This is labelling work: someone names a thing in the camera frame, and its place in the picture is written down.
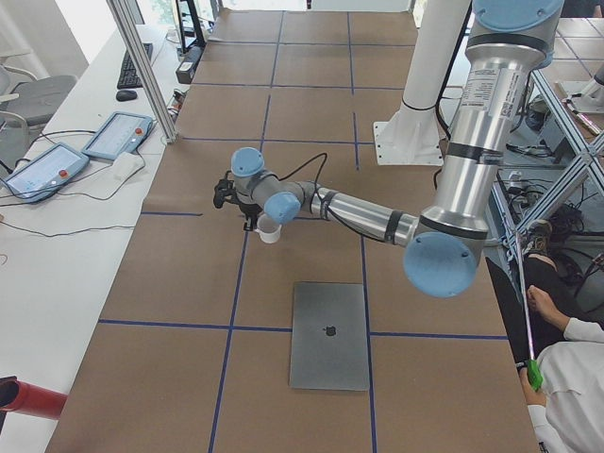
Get grey office chair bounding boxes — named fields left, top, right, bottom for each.
left=1, top=48, right=77, bottom=151

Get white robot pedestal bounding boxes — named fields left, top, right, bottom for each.
left=374, top=0, right=471, bottom=166

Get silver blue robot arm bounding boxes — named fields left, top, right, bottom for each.
left=213, top=1, right=562, bottom=297

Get blue teach pendant far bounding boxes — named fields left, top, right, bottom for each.
left=81, top=111, right=153, bottom=160

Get grey aluminium frame post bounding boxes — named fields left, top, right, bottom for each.
left=107, top=0, right=177, bottom=143

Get black computer mouse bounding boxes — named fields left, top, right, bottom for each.
left=115, top=89, right=138, bottom=102

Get black keyboard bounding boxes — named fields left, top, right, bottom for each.
left=116, top=51, right=143, bottom=90

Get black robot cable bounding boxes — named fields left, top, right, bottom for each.
left=276, top=151, right=330, bottom=190

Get blue teach pendant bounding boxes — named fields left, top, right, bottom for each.
left=81, top=111, right=153, bottom=160
left=1, top=143, right=90, bottom=203

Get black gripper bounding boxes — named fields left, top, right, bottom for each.
left=213, top=172, right=259, bottom=231

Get white plastic cup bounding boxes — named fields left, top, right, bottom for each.
left=255, top=213, right=281, bottom=244

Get green handled stick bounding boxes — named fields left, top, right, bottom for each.
left=513, top=229, right=544, bottom=392

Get blue teach pendant near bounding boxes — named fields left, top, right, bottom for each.
left=1, top=143, right=90, bottom=203

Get grey closed laptop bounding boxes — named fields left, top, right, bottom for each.
left=289, top=282, right=369, bottom=391

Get black box with label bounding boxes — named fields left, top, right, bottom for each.
left=176, top=46, right=204, bottom=85

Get brown paper table cover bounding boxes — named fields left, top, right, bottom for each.
left=48, top=11, right=537, bottom=452

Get red cylinder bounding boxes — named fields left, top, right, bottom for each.
left=1, top=377, right=68, bottom=420

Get white cloth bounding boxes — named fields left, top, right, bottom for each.
left=111, top=153, right=143, bottom=181

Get person in white shirt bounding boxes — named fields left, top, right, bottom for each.
left=519, top=286, right=603, bottom=452

